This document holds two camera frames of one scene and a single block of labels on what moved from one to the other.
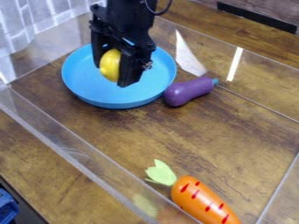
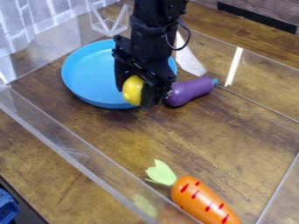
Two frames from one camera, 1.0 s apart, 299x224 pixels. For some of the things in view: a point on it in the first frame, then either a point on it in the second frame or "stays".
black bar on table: [257, 17] stays
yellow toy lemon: [110, 65] to [134, 89]
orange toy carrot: [201, 202] stays
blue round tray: [90, 87] stays
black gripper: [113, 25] to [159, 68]
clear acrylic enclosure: [174, 122] stays
